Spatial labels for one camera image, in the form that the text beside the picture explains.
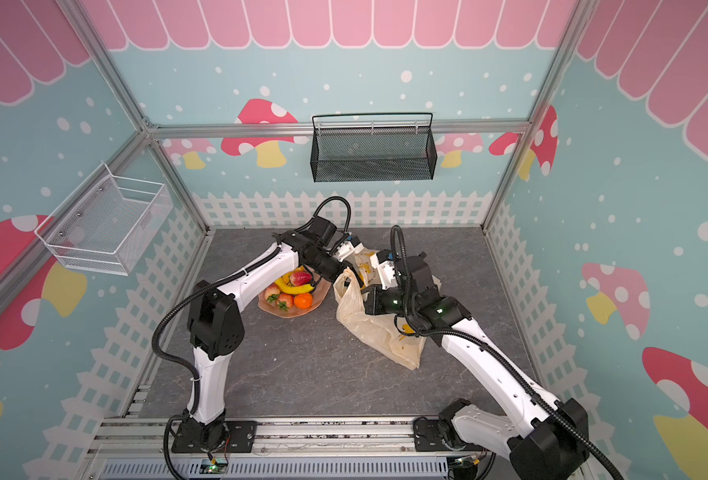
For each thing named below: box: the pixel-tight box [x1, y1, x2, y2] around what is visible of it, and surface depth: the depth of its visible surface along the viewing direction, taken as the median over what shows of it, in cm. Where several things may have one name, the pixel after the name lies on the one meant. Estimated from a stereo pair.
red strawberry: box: [276, 293, 295, 311], surface depth 96 cm
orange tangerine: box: [293, 292, 313, 310], surface depth 96 cm
